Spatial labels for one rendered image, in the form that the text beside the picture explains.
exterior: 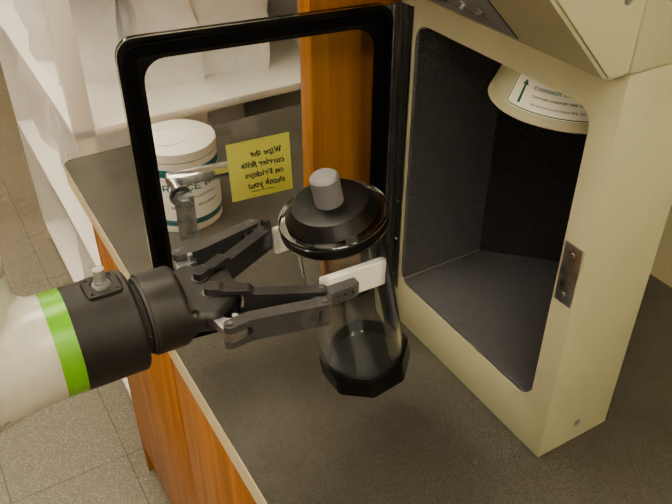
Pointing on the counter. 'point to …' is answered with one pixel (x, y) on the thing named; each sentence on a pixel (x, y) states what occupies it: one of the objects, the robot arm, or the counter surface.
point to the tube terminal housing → (487, 391)
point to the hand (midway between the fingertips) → (336, 252)
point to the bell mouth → (536, 103)
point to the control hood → (576, 31)
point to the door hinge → (403, 18)
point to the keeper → (568, 274)
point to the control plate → (481, 15)
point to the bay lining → (479, 166)
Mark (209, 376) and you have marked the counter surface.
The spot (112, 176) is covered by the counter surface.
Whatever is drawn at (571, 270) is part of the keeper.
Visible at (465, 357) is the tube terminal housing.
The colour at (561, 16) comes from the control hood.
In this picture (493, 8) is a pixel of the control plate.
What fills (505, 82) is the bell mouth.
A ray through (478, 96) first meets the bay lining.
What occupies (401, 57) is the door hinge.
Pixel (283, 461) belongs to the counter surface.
